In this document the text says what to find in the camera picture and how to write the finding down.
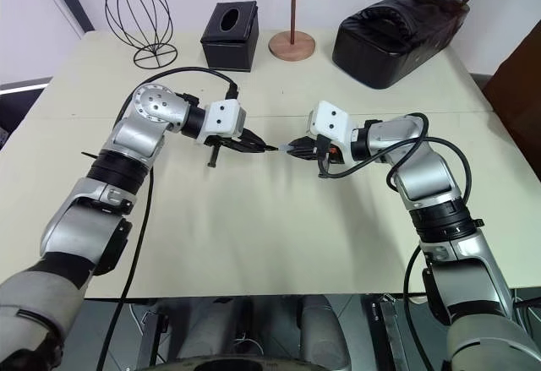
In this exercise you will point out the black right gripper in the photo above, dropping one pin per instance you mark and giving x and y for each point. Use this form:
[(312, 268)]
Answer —
[(325, 147)]

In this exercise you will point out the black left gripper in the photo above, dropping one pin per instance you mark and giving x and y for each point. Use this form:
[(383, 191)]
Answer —
[(228, 140)]

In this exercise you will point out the white marker cap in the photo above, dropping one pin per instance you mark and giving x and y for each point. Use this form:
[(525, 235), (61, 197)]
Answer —
[(284, 148)]

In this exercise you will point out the black marker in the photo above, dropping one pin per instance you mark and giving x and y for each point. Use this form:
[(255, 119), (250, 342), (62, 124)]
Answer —
[(270, 148)]

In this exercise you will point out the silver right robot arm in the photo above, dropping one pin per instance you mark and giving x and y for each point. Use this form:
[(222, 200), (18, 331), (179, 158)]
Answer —
[(427, 168)]

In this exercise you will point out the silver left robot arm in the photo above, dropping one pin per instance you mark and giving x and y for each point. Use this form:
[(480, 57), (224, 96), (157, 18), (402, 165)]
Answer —
[(127, 138)]

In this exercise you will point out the black leather tissue box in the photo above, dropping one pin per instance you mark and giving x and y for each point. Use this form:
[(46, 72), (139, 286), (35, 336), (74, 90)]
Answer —
[(230, 45)]

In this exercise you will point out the wooden pole stand round base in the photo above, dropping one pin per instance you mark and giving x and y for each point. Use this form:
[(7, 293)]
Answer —
[(292, 45)]

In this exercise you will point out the black leather bag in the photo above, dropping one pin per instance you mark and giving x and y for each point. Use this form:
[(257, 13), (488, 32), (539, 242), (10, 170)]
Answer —
[(380, 50)]

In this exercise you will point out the grey rounded shape under table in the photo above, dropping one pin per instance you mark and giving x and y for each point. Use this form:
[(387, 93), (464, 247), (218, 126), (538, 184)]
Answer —
[(323, 333)]

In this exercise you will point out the brown wooden cabinet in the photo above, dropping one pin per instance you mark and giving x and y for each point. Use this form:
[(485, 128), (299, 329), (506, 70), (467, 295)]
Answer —
[(520, 92)]

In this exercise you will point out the white bar beside table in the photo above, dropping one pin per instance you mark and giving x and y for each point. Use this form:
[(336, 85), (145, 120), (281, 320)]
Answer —
[(23, 85)]

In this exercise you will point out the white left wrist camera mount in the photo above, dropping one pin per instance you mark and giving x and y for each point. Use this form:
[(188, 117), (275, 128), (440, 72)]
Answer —
[(222, 117)]

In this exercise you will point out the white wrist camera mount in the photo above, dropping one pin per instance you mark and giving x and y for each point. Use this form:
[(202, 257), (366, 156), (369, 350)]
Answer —
[(222, 117), (331, 121)]

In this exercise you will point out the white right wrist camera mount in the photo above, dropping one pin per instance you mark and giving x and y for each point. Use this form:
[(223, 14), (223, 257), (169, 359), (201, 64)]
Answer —
[(331, 121)]

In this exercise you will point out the metal bracket under table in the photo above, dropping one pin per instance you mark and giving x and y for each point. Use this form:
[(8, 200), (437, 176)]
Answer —
[(152, 337), (386, 333)]

